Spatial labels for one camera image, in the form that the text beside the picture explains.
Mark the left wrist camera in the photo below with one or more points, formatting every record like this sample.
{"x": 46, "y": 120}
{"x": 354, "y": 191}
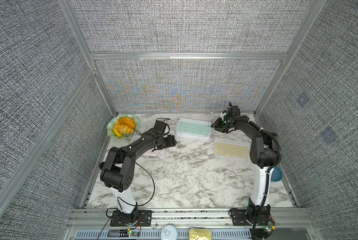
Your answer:
{"x": 161, "y": 127}

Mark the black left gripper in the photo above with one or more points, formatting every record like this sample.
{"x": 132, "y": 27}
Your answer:
{"x": 171, "y": 141}

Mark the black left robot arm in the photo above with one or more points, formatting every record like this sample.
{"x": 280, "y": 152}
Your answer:
{"x": 119, "y": 167}

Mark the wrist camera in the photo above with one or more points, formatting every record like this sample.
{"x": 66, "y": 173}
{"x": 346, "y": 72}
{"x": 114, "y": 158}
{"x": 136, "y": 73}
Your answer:
{"x": 232, "y": 111}
{"x": 161, "y": 127}

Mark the pink keyboard back left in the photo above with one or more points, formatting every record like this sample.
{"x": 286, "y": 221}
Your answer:
{"x": 150, "y": 153}

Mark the orange bread pastry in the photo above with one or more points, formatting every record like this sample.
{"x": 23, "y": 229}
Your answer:
{"x": 124, "y": 126}

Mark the yellow keyboard mid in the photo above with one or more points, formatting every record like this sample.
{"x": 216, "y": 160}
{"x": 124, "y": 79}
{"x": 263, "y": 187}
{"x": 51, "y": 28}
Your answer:
{"x": 232, "y": 149}

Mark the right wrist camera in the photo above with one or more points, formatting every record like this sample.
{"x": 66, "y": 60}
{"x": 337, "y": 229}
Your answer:
{"x": 232, "y": 111}

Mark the aluminium front rail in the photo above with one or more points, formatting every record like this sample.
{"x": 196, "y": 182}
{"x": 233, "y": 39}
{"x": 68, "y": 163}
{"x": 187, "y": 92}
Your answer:
{"x": 94, "y": 224}

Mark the blue bowl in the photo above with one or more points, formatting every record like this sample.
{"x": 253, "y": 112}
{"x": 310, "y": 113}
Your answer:
{"x": 277, "y": 174}

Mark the green leaf-shaped plate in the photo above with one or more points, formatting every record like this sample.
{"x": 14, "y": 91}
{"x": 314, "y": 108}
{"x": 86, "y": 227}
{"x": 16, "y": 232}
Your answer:
{"x": 112, "y": 122}

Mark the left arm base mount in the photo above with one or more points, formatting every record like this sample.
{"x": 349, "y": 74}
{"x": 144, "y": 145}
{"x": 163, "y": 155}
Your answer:
{"x": 143, "y": 218}

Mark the green keyboard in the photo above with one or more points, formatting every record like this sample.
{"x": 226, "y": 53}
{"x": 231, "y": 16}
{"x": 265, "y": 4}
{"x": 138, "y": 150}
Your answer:
{"x": 193, "y": 129}

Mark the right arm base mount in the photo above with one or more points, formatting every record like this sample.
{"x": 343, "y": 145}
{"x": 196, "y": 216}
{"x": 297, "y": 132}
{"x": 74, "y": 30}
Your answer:
{"x": 263, "y": 225}

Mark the gold metal tin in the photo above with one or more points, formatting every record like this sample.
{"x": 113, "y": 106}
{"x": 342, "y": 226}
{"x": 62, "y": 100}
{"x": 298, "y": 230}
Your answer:
{"x": 200, "y": 234}

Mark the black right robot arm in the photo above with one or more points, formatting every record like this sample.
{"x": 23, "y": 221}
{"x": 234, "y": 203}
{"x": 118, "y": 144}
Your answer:
{"x": 265, "y": 154}

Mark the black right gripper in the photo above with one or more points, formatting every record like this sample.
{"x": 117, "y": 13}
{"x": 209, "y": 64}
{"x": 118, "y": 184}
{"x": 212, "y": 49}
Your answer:
{"x": 217, "y": 125}

